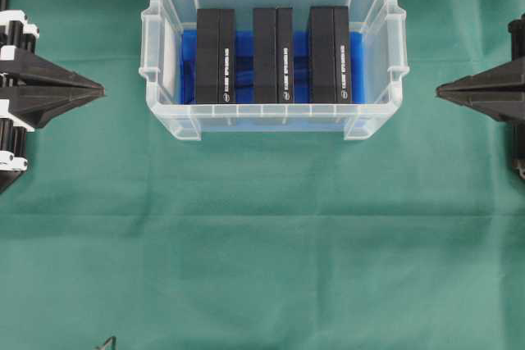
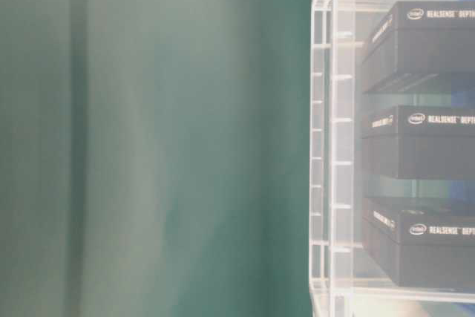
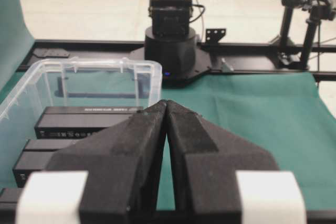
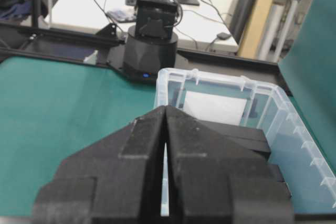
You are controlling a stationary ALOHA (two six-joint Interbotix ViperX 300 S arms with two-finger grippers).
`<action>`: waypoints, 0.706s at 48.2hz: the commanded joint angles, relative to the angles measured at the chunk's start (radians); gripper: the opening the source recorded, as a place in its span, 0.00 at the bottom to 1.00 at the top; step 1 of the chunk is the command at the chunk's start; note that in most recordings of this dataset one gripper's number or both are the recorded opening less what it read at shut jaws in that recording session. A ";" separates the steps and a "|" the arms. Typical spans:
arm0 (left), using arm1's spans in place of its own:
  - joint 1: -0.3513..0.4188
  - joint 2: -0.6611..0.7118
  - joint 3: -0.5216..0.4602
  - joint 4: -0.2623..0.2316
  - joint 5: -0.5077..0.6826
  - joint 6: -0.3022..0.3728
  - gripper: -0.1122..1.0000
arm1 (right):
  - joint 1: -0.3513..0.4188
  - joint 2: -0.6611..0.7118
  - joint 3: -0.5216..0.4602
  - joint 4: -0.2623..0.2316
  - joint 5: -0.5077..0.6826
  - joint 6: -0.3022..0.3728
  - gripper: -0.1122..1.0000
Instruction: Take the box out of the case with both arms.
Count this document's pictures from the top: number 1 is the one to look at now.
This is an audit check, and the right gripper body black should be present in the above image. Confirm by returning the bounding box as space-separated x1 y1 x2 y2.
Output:
507 13 525 181

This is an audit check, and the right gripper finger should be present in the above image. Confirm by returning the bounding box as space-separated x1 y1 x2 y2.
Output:
437 92 524 121
436 58 524 93

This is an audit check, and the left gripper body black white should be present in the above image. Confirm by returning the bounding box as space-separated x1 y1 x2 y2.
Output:
1 10 39 193

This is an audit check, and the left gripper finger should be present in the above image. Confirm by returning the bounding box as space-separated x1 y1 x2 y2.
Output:
7 88 105 130
7 52 103 89

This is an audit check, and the black camera box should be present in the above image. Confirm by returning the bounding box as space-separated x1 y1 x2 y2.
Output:
195 8 236 104
308 6 353 104
253 7 294 104

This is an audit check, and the blue liner in case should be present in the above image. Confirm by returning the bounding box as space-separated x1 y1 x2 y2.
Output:
179 30 367 104

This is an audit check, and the clear plastic storage case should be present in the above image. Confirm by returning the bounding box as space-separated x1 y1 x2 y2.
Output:
139 0 409 140

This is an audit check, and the green table cloth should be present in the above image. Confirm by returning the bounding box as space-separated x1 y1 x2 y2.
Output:
1 0 524 349

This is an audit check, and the small dark metal tool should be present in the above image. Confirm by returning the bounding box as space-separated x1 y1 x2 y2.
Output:
94 336 117 350

